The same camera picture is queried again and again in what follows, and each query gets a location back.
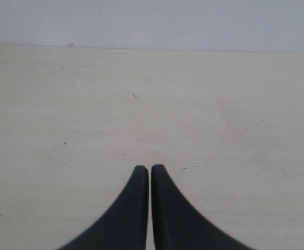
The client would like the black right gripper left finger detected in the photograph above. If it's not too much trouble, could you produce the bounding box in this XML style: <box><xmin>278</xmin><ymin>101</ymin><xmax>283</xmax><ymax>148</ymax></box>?
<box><xmin>61</xmin><ymin>166</ymin><xmax>149</xmax><ymax>250</ymax></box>

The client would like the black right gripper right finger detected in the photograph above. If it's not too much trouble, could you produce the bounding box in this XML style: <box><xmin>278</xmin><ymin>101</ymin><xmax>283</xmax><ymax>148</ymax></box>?
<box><xmin>151</xmin><ymin>164</ymin><xmax>249</xmax><ymax>249</ymax></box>

